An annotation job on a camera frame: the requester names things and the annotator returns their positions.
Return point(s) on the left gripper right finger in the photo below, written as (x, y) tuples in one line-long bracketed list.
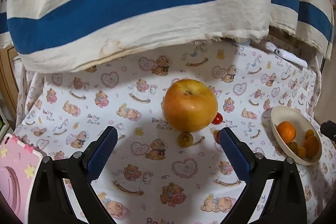
[(286, 201)]

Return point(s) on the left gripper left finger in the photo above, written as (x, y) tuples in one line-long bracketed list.
[(49, 201)]

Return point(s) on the yellow cherry tomato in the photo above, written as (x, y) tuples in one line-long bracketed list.
[(309, 133), (301, 152)]

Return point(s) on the brown longan front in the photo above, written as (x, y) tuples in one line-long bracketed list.
[(293, 146)]

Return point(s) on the brown longan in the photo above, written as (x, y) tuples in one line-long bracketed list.
[(293, 146), (185, 139)]

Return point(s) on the large orange mandarin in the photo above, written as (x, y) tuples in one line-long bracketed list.
[(287, 131)]

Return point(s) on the red cherry tomato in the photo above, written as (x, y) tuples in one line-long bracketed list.
[(217, 136), (218, 119)]

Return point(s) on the cream round plate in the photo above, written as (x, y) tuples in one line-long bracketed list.
[(283, 113)]

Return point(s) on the pink toy case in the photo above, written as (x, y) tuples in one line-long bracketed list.
[(19, 164)]

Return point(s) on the white remote control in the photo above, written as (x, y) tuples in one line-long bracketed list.
[(286, 55)]

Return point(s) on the baby bear print sheet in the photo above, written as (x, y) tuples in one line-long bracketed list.
[(149, 178)]

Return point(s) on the large yellow apple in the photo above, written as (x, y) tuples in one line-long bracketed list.
[(189, 105)]

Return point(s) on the striped Paris blanket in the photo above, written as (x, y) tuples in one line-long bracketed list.
[(54, 36)]

